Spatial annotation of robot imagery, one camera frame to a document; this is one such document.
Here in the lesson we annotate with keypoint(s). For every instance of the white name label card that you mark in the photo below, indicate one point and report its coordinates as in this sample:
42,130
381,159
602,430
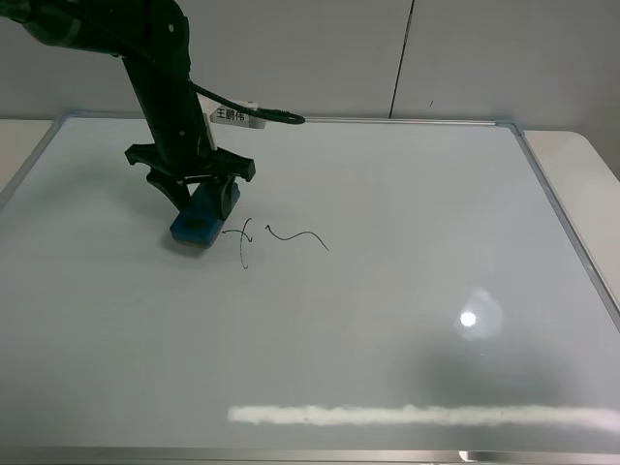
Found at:
220,114

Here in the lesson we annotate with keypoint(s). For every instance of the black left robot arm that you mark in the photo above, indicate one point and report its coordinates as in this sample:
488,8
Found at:
152,40

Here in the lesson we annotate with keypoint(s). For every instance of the blue whiteboard eraser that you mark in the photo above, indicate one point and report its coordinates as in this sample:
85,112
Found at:
198,225

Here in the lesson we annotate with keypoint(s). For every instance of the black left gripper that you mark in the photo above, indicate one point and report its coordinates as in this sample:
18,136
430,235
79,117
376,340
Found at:
169,177

